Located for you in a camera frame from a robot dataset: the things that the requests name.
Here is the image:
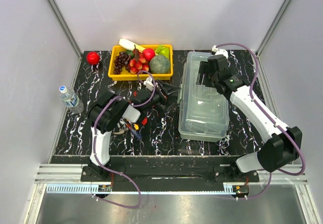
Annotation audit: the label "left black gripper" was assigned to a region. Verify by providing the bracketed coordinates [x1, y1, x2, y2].
[143, 80, 181, 111]

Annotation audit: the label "clear plastic tool box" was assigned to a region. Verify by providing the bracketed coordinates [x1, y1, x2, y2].
[178, 51, 229, 142]

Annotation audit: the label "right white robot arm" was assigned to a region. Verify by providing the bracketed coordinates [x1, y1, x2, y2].
[196, 54, 302, 182]

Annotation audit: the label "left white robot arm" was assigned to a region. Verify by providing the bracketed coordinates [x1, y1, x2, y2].
[88, 77, 181, 181]

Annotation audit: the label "green netted melon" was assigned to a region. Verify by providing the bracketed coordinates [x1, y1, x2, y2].
[149, 55, 170, 74]

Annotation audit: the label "red lychee fruit bunch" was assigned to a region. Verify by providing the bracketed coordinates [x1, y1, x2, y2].
[128, 48, 149, 74]

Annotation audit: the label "green pepper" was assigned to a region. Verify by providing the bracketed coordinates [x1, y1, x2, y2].
[155, 44, 170, 59]

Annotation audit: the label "red apple in tray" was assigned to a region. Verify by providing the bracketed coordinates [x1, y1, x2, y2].
[142, 48, 155, 62]

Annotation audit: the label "yellow plastic tray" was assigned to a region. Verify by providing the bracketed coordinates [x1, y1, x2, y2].
[107, 44, 174, 81]

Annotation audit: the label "blue red screwdriver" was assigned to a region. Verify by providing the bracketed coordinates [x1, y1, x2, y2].
[126, 124, 142, 140]

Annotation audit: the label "dark purple grape bunch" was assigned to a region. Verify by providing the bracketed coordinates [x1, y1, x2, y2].
[113, 51, 129, 75]

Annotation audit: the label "silver pliers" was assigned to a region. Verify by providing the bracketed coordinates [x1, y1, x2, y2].
[112, 123, 128, 135]

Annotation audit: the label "white radish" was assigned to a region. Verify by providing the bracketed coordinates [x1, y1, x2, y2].
[119, 38, 145, 52]

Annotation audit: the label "red apple on table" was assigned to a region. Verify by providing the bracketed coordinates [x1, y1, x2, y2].
[86, 51, 100, 65]

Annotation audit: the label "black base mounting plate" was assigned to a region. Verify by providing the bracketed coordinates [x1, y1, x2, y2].
[81, 156, 259, 192]

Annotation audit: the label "plastic water bottle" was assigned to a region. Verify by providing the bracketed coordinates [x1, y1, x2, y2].
[59, 86, 84, 114]

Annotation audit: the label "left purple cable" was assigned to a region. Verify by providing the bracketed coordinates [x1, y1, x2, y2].
[91, 70, 156, 209]

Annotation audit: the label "red handled pliers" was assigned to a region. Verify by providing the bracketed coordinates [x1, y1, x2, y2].
[141, 117, 148, 126]

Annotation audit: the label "aluminium frame rail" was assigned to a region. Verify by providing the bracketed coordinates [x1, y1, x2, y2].
[34, 163, 86, 183]

